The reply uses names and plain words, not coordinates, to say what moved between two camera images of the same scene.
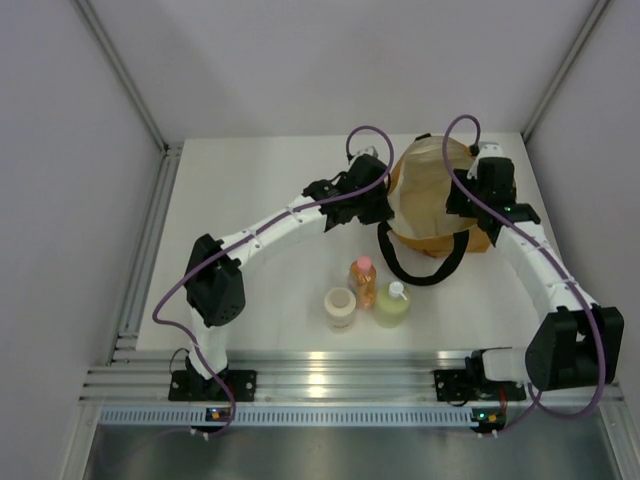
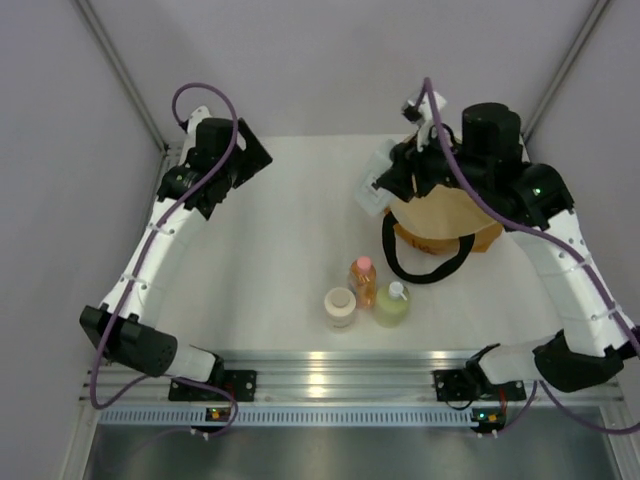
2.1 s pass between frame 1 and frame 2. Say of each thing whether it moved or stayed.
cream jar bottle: stayed
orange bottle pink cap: stayed
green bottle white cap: stayed
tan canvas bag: stayed
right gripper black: moved
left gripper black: moved
